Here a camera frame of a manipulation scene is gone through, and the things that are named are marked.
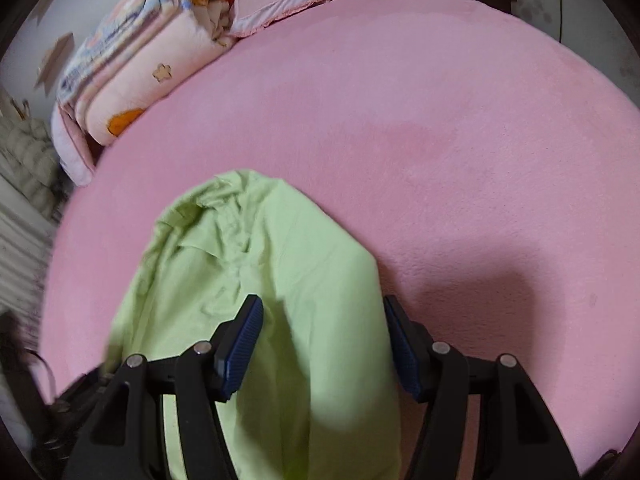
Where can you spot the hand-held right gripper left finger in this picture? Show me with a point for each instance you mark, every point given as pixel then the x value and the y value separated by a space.
pixel 242 350

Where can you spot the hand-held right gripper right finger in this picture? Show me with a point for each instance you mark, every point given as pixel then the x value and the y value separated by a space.
pixel 407 352

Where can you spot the green and black hooded jacket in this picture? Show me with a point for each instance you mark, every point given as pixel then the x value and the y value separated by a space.
pixel 300 310

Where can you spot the bed with pink sheet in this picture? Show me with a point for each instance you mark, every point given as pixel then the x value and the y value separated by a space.
pixel 450 160

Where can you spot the pink folded quilt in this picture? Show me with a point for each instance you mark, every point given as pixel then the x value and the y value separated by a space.
pixel 155 80

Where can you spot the floral folded quilt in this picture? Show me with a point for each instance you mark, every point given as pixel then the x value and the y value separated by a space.
pixel 125 25

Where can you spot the floral wardrobe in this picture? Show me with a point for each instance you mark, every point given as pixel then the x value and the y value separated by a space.
pixel 575 10

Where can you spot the wooden wall shelf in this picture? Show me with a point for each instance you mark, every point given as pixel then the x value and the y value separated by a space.
pixel 55 62

